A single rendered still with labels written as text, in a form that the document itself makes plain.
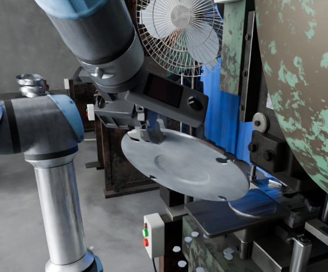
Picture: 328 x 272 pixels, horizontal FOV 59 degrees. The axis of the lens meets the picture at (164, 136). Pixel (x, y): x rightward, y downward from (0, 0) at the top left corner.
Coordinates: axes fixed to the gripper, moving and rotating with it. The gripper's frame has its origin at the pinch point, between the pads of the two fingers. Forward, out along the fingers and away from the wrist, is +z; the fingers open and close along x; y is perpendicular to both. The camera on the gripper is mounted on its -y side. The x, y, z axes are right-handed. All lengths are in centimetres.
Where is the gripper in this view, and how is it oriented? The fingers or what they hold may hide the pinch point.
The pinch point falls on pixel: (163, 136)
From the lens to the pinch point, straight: 53.9
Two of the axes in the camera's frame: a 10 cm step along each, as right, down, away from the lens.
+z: 2.0, 4.5, 8.7
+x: -2.0, 8.9, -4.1
